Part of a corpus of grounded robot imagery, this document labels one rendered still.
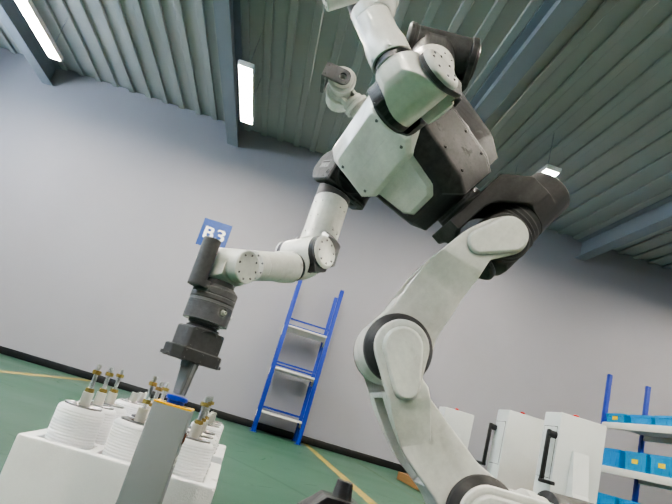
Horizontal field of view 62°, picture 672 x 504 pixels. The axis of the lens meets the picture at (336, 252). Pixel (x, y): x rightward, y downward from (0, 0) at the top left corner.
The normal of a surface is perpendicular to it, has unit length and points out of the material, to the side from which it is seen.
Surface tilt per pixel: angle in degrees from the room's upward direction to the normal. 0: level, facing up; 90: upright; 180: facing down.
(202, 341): 90
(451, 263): 114
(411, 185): 141
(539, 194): 90
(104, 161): 90
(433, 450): 90
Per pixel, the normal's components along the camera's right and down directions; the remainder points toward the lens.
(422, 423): 0.18, 0.18
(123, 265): 0.14, -0.25
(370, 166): -0.61, 0.47
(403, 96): -0.27, 0.51
